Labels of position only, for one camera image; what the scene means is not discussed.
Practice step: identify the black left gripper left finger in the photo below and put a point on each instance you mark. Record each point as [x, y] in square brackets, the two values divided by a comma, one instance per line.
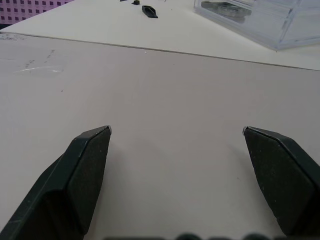
[75, 180]

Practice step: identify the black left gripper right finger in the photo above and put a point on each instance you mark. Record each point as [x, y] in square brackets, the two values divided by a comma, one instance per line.
[280, 175]

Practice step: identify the clear acrylic box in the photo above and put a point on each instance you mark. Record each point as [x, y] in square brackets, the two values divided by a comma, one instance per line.
[262, 20]

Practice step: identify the purple checkered panel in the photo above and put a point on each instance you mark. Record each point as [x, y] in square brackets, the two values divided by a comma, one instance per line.
[22, 10]

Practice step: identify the long black plastic part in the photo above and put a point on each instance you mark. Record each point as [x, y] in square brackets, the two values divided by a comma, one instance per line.
[149, 11]

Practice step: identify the small black plastic block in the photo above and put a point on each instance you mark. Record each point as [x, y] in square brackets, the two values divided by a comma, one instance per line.
[136, 2]

